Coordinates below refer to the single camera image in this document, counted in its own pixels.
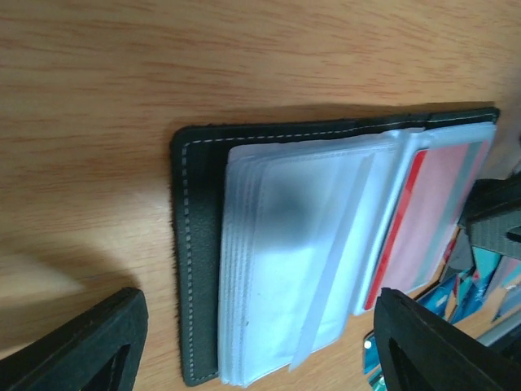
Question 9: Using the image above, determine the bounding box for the black leather card holder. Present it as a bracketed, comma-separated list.
[170, 107, 500, 387]

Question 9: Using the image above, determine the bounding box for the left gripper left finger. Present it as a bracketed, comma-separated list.
[1, 288, 148, 390]

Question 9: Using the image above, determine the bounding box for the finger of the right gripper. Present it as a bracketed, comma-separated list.
[458, 174, 520, 259]

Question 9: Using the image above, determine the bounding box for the blue VIP card left pile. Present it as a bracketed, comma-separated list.
[416, 275, 492, 324]

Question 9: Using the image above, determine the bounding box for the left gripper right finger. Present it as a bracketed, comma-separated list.
[374, 288, 520, 390]

